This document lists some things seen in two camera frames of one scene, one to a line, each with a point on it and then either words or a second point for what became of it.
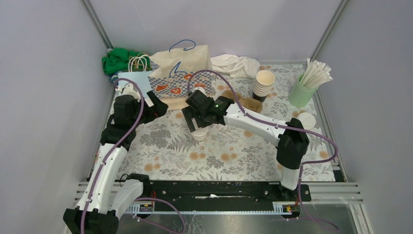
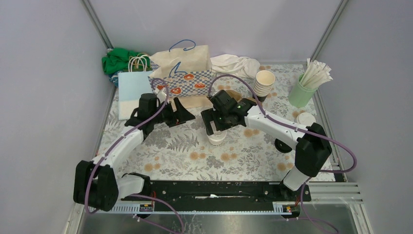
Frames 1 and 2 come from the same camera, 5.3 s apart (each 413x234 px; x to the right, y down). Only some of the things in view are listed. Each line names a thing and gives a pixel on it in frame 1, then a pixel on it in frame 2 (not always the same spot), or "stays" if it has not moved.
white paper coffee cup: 200,134 to 216,138
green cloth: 119,59 stays
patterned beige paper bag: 171,71 stays
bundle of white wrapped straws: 317,73 stays
